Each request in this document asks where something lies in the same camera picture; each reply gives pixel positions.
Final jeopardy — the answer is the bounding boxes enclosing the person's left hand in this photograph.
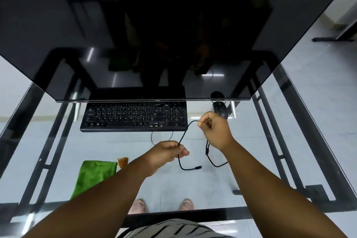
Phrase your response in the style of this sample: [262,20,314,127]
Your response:
[144,141,190,176]

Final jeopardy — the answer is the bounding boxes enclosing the person's right hand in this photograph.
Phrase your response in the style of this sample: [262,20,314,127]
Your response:
[197,111,235,152]

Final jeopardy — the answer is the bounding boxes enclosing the black cable with plug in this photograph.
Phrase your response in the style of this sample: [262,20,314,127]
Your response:
[177,120,203,171]

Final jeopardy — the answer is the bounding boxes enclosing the person's right forearm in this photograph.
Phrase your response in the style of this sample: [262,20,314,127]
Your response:
[222,137,350,238]

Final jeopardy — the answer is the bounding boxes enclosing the person's left forearm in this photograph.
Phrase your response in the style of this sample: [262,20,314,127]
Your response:
[23,160,157,238]

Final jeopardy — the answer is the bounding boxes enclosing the black computer mouse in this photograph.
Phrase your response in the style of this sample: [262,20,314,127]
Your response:
[212,101,229,120]

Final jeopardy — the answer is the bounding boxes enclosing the pink sandal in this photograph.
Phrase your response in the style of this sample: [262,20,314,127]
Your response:
[128,199,148,215]
[180,198,195,211]

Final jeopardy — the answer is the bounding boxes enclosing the black computer keyboard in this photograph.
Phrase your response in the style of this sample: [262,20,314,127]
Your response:
[80,101,189,133]

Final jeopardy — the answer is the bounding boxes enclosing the grey striped shirt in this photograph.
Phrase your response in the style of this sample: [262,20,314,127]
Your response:
[117,219,232,238]

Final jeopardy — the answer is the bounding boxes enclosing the green cloth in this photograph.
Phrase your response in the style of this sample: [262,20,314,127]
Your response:
[69,160,118,201]

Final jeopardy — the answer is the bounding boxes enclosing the large black computer monitor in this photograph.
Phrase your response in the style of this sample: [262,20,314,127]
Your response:
[0,0,357,103]

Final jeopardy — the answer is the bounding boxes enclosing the black table leg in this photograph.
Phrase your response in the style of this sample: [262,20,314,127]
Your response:
[312,20,357,43]

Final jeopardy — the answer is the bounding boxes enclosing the thin black cable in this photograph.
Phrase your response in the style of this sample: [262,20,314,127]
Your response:
[205,140,230,168]

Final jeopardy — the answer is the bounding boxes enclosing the black keyboard cable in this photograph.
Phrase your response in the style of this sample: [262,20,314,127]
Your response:
[151,131,174,147]

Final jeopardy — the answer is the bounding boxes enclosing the black metal table frame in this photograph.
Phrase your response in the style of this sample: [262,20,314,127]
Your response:
[0,62,345,230]

